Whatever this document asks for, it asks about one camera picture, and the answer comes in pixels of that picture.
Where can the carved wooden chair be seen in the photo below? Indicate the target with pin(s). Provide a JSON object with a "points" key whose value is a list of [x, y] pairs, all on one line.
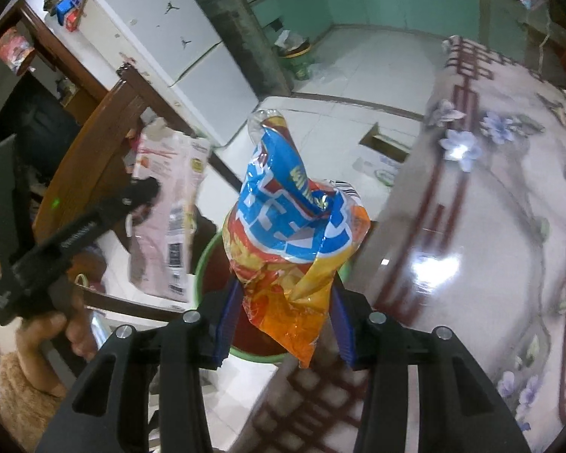
{"points": [[89, 151]]}

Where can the teal kitchen cabinets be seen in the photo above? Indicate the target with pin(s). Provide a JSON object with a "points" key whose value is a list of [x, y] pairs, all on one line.
{"points": [[382, 0]]}

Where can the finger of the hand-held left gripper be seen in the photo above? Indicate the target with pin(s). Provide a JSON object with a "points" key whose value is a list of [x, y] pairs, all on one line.
{"points": [[141, 193]]}

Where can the green plastic basin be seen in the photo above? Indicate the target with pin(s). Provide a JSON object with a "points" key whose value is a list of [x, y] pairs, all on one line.
{"points": [[210, 278]]}

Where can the pale pink snack bag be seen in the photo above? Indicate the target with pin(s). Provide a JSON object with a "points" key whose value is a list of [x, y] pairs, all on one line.
{"points": [[170, 226]]}

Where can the green bottle on floor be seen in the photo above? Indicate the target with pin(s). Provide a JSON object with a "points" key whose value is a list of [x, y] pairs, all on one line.
{"points": [[299, 63]]}

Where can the cardboard box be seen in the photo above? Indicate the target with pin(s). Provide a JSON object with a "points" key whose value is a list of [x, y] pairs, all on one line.
{"points": [[382, 160]]}

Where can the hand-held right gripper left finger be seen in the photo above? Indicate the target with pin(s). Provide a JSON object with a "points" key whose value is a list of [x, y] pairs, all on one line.
{"points": [[224, 335]]}

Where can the person's left hand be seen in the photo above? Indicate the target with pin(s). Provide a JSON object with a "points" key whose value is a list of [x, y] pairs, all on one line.
{"points": [[47, 335]]}

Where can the person's left forearm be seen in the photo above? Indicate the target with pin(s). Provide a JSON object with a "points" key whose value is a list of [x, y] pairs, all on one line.
{"points": [[23, 401]]}

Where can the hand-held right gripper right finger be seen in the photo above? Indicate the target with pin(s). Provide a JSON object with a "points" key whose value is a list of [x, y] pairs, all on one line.
{"points": [[346, 344]]}

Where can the orange snack bag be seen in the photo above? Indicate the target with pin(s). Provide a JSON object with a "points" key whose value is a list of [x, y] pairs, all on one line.
{"points": [[287, 255]]}

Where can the pile of colourful boxes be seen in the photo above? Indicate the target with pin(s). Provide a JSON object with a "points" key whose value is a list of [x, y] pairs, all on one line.
{"points": [[73, 2]]}

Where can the red round decoration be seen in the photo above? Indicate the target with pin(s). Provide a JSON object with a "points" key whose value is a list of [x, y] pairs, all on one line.
{"points": [[14, 49]]}

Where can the white refrigerator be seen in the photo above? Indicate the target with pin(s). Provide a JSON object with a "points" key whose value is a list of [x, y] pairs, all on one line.
{"points": [[170, 33]]}

